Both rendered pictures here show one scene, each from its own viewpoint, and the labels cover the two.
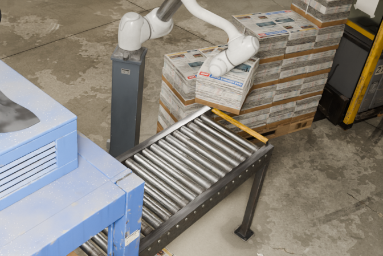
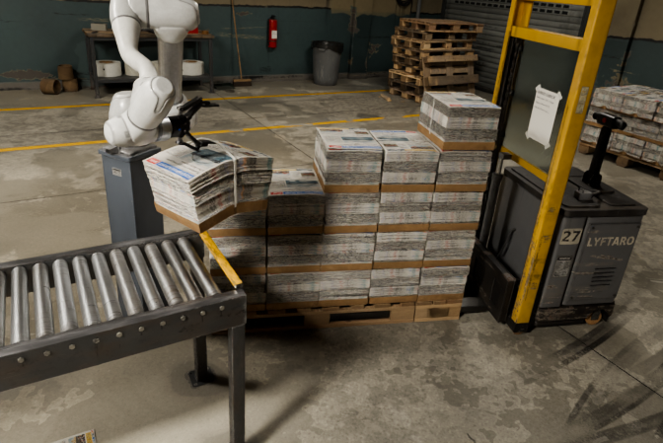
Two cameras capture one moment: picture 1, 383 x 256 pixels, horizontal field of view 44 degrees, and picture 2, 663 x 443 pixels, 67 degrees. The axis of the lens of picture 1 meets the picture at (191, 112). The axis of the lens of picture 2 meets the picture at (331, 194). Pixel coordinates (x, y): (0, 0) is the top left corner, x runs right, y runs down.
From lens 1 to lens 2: 1.83 m
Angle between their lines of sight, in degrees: 23
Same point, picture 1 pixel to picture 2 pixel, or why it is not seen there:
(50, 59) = not seen: hidden behind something
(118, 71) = (110, 172)
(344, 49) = (521, 205)
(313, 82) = (448, 243)
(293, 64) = (401, 204)
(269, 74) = (358, 214)
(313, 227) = not seen: outside the picture
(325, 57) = (464, 203)
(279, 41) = (366, 160)
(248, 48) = (143, 93)
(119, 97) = (116, 210)
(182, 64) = not seen: hidden behind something
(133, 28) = (118, 108)
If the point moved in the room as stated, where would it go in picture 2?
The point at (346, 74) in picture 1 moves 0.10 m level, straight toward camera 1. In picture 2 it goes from (524, 245) to (517, 250)
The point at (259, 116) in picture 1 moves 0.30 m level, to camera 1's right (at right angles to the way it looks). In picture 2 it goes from (351, 281) to (404, 297)
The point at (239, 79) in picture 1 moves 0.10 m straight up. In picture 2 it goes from (194, 171) to (193, 143)
